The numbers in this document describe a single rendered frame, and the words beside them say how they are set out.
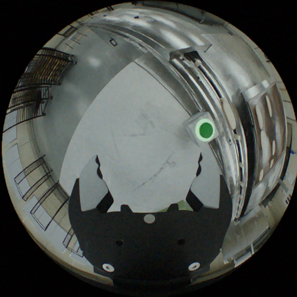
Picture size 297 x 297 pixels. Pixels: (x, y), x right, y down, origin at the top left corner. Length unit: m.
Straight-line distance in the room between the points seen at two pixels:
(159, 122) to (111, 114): 0.16
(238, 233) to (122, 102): 1.28
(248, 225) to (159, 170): 1.08
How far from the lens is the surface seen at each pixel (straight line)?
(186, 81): 0.29
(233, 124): 0.36
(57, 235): 4.26
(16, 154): 4.93
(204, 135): 0.24
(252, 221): 1.19
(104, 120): 0.35
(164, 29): 0.36
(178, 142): 0.32
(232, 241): 1.13
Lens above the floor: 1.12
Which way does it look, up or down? 71 degrees down
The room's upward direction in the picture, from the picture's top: 164 degrees counter-clockwise
